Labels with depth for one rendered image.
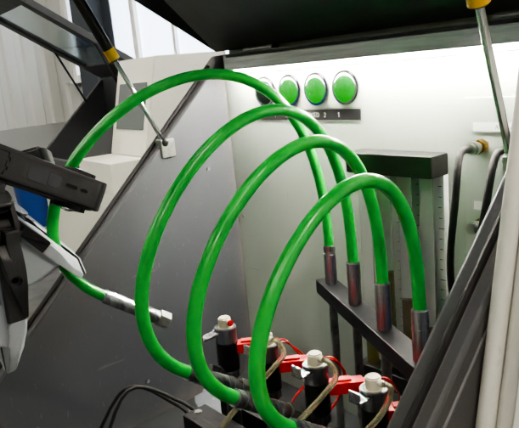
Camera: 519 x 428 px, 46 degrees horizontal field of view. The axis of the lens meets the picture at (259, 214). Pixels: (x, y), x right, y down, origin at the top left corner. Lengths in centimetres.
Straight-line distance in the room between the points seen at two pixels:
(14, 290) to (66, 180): 9
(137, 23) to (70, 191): 648
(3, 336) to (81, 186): 13
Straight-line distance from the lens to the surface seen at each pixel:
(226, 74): 80
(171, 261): 111
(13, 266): 47
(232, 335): 80
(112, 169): 356
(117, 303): 80
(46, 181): 50
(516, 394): 55
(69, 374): 107
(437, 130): 85
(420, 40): 82
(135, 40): 695
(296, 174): 104
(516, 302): 54
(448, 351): 55
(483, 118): 81
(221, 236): 56
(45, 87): 824
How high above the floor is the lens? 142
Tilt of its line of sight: 13 degrees down
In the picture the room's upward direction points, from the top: 5 degrees counter-clockwise
